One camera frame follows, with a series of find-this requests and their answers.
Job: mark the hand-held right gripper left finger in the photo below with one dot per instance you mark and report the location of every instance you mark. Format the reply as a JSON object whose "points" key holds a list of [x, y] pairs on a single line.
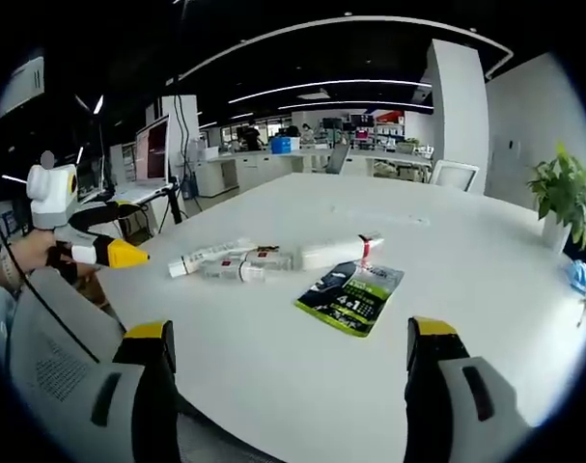
{"points": [[128, 400]]}

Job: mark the large white skincare tube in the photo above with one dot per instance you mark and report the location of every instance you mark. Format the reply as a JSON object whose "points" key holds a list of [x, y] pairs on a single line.
{"points": [[331, 253]]}

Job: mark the white side desk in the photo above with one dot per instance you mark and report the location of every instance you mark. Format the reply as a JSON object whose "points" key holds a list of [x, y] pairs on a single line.
{"points": [[140, 192]]}

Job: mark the white mesh chair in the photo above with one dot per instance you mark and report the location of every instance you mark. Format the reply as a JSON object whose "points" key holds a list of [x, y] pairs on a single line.
{"points": [[454, 174]]}

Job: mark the slim white skincare tube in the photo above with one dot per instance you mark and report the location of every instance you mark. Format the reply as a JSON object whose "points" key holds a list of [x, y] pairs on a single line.
{"points": [[203, 258]]}

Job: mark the clear skincare bottle red label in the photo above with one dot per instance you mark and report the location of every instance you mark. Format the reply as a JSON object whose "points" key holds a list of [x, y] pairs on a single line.
{"points": [[269, 260]]}

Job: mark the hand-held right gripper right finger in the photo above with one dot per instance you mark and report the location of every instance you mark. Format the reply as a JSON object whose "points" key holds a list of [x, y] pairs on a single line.
{"points": [[461, 400]]}

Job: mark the blue cloth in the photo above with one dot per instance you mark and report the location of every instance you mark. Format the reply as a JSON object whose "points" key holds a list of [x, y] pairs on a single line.
{"points": [[578, 276]]}

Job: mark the blue storage box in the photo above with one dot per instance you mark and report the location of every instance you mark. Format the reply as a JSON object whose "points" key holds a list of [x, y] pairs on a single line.
{"points": [[285, 144]]}

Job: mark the computer monitor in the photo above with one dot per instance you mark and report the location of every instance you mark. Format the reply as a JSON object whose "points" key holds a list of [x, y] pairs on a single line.
{"points": [[152, 149]]}

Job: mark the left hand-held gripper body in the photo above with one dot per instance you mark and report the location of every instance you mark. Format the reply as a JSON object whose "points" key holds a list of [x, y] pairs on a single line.
{"points": [[48, 193]]}

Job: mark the person's left hand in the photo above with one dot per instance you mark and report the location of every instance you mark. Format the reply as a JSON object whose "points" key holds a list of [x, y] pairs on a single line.
{"points": [[34, 253]]}

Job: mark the grey office chair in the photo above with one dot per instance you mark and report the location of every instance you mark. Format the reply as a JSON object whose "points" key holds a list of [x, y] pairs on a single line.
{"points": [[338, 159]]}

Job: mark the green and black packet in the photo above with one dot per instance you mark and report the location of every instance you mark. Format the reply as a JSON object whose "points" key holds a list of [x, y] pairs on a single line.
{"points": [[353, 299]]}

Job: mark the grey mesh chair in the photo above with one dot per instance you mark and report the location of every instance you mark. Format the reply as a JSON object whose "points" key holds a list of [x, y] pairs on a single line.
{"points": [[56, 347]]}

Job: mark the clear skincare bottle white cap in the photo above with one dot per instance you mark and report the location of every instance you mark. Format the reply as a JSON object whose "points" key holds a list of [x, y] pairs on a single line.
{"points": [[227, 271]]}

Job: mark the potted green plant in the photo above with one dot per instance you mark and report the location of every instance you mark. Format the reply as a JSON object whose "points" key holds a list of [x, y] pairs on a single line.
{"points": [[560, 193]]}

